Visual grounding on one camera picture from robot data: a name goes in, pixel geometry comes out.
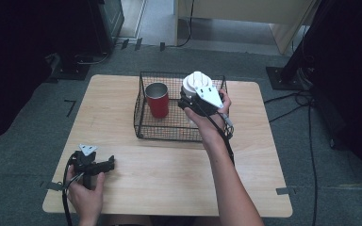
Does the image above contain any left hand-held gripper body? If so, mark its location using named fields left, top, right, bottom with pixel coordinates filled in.
left=66, top=143, right=109, bottom=191

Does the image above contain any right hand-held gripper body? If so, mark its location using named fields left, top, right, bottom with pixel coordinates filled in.
left=182, top=84, right=225, bottom=118

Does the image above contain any red cup with steel inside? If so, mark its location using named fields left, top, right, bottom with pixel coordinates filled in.
left=144, top=82, right=171, bottom=120

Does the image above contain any black wire mesh basket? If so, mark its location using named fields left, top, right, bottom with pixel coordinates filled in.
left=133, top=71, right=230, bottom=144

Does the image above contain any person's right hand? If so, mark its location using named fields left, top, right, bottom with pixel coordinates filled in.
left=183, top=89, right=233, bottom=144

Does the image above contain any person's left hand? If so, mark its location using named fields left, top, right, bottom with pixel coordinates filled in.
left=66, top=166, right=106, bottom=224

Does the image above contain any grey tape strip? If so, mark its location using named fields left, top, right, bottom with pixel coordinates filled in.
left=40, top=181, right=64, bottom=192
left=275, top=186, right=297, bottom=196

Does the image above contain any angled black floor tape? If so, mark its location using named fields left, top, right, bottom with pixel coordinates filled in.
left=63, top=99, right=77, bottom=118

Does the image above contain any black flat floor base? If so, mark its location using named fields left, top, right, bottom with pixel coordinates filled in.
left=44, top=52, right=91, bottom=83

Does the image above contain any black cabinet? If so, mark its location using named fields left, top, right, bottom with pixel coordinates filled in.
left=86, top=0, right=125, bottom=55

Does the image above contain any dark curtain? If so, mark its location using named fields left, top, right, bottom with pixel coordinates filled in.
left=307, top=0, right=362, bottom=192
left=0, top=0, right=91, bottom=149

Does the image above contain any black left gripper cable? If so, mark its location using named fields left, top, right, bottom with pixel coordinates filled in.
left=61, top=153, right=78, bottom=226

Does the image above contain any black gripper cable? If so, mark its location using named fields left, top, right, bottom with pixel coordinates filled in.
left=61, top=153, right=78, bottom=226
left=197, top=106, right=237, bottom=168

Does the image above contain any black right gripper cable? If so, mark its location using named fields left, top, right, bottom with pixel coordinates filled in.
left=197, top=106, right=237, bottom=168

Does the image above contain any black stand base plate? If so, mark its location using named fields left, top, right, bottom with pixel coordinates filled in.
left=265, top=65, right=314, bottom=92

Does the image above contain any black hanging cable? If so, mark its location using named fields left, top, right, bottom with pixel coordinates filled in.
left=176, top=0, right=196, bottom=49

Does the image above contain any black looped floor cable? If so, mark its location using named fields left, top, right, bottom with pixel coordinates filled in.
left=75, top=51, right=111, bottom=66

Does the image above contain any black stand post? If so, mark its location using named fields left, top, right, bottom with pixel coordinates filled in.
left=279, top=0, right=331, bottom=83

